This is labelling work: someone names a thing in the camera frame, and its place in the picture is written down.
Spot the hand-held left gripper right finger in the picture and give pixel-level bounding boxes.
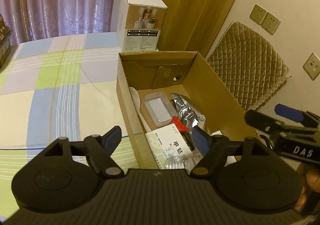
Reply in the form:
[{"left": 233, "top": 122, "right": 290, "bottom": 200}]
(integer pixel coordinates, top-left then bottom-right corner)
[{"left": 190, "top": 126, "right": 270, "bottom": 179}]

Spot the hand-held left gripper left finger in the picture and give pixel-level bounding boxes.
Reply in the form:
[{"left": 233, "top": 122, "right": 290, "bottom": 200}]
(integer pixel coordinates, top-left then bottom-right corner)
[{"left": 44, "top": 125, "right": 125, "bottom": 179}]

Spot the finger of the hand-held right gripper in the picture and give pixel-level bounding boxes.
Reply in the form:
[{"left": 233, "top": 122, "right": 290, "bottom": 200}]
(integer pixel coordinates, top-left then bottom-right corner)
[
  {"left": 274, "top": 104, "right": 320, "bottom": 129},
  {"left": 244, "top": 110, "right": 290, "bottom": 133}
]

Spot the silver foil bag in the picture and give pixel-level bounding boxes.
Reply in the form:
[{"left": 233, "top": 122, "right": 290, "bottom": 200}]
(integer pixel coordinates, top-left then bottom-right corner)
[{"left": 171, "top": 93, "right": 207, "bottom": 133}]

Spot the clear crinkled plastic packet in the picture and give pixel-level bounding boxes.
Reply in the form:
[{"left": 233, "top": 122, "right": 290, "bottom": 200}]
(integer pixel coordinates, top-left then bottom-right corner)
[{"left": 164, "top": 152, "right": 203, "bottom": 170}]

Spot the large white medicine box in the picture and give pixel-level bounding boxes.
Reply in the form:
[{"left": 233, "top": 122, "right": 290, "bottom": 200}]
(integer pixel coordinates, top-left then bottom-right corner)
[{"left": 145, "top": 125, "right": 195, "bottom": 170}]

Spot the white plastic spoon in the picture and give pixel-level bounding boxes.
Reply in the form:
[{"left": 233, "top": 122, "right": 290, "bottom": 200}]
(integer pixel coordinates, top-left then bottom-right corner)
[{"left": 128, "top": 86, "right": 153, "bottom": 132}]

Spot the clear plastic box blue label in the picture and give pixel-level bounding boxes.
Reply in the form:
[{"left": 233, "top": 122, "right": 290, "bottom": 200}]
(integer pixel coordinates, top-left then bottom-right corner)
[{"left": 144, "top": 91, "right": 176, "bottom": 128}]

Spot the brown cardboard box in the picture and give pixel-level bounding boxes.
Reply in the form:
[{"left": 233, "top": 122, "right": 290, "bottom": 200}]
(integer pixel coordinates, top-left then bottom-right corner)
[{"left": 116, "top": 51, "right": 262, "bottom": 170}]

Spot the dark green lidded container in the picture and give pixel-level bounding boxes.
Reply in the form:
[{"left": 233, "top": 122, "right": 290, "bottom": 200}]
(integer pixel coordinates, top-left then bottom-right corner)
[{"left": 0, "top": 14, "right": 12, "bottom": 69}]

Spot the person's right hand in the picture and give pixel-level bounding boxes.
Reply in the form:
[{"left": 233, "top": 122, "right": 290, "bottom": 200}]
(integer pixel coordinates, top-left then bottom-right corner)
[{"left": 296, "top": 169, "right": 320, "bottom": 212}]

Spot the quilted beige chair cover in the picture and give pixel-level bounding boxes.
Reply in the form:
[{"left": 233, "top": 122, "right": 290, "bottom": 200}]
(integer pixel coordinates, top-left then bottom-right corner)
[{"left": 205, "top": 21, "right": 292, "bottom": 111}]

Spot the checked tablecloth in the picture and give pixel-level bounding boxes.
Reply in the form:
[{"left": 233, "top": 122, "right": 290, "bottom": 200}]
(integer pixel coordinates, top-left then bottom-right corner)
[{"left": 0, "top": 31, "right": 140, "bottom": 217}]

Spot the white product box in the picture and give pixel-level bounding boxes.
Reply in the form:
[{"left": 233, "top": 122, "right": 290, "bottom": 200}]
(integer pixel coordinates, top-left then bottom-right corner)
[{"left": 116, "top": 0, "right": 168, "bottom": 52}]

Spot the wooden door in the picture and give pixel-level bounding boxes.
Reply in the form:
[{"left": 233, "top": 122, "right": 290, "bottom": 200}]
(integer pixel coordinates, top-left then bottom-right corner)
[{"left": 147, "top": 0, "right": 250, "bottom": 59}]

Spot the purple curtain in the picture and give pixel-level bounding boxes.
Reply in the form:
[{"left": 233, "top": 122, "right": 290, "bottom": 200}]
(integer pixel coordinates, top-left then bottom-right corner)
[{"left": 0, "top": 0, "right": 128, "bottom": 46}]

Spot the beige wall socket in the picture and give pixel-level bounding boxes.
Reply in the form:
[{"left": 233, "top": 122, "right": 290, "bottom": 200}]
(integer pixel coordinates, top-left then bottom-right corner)
[
  {"left": 303, "top": 53, "right": 320, "bottom": 81},
  {"left": 249, "top": 4, "right": 267, "bottom": 26},
  {"left": 261, "top": 12, "right": 281, "bottom": 36}
]

